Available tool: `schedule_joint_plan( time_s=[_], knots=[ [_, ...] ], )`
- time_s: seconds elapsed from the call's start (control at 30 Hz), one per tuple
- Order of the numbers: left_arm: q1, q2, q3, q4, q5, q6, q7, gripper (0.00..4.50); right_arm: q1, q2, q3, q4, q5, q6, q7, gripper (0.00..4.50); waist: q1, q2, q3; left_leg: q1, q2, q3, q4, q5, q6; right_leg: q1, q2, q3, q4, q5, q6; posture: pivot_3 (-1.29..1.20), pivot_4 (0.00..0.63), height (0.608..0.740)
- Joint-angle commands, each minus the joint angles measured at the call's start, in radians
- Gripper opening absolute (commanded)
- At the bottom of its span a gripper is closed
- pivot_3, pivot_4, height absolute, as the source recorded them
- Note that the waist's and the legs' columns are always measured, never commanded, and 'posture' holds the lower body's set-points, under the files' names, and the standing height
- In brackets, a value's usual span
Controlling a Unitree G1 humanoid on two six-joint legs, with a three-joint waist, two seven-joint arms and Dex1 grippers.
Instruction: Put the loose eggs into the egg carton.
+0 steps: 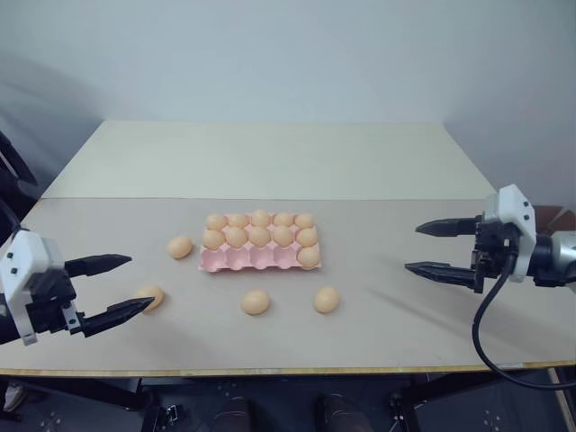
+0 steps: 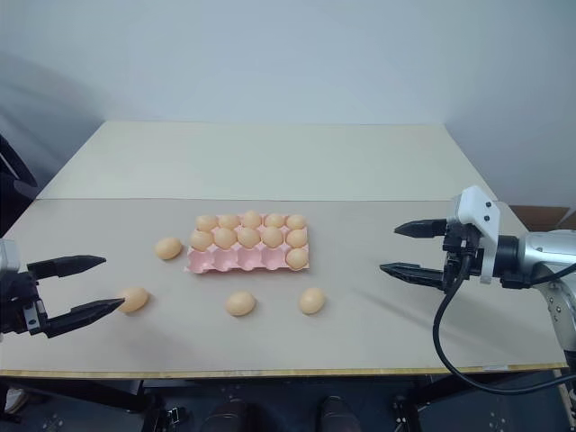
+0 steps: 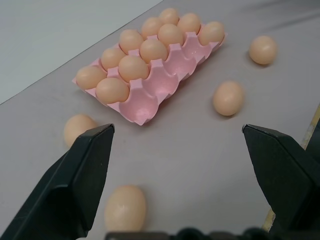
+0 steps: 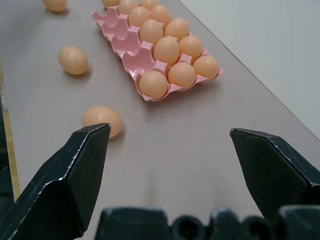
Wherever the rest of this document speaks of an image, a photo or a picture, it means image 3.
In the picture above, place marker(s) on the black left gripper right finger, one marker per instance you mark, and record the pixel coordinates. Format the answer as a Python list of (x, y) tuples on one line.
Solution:
[(285, 170)]

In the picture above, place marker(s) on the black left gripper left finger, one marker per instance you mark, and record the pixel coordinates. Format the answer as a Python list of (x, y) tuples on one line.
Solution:
[(72, 180)]

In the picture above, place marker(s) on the pink egg tray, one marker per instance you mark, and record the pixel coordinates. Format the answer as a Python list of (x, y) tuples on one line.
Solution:
[(160, 77)]

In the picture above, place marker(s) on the beige egg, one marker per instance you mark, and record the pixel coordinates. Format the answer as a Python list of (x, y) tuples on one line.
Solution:
[(168, 15), (125, 208), (90, 77), (133, 67), (112, 90), (170, 34), (112, 58), (151, 26), (228, 98), (77, 128), (211, 33), (262, 49), (153, 50), (189, 23), (131, 40)]

